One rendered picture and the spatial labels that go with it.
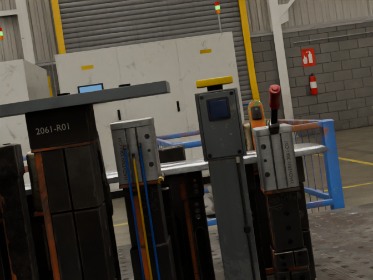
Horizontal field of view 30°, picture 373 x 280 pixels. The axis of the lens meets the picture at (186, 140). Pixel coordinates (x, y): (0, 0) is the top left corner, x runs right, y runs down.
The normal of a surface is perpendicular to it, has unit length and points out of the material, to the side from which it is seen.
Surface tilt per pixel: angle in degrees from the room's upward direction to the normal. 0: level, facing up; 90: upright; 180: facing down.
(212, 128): 90
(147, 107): 90
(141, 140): 90
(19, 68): 90
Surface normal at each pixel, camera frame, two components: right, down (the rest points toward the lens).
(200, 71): 0.14, 0.04
